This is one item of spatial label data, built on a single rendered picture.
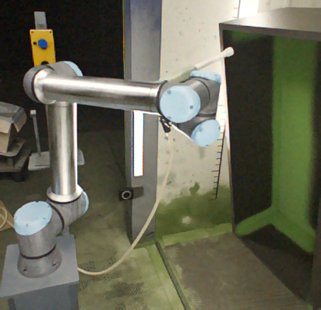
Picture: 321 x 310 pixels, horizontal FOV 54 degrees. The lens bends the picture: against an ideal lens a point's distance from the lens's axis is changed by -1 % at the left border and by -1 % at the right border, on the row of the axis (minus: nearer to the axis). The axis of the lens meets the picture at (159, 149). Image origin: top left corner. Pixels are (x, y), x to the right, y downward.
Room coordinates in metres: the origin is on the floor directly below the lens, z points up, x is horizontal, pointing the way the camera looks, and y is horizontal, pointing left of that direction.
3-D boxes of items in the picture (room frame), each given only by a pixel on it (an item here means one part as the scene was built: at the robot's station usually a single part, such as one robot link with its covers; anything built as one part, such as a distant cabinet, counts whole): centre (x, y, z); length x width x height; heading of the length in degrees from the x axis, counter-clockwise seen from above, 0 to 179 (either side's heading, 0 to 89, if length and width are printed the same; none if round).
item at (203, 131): (0.92, -0.12, 1.35); 0.12 x 0.09 x 0.10; 26
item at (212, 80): (0.91, -0.12, 1.46); 0.12 x 0.09 x 0.12; 152
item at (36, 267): (1.05, 0.51, 0.69); 0.19 x 0.19 x 0.10
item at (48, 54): (1.87, 0.68, 1.42); 0.12 x 0.06 x 0.26; 109
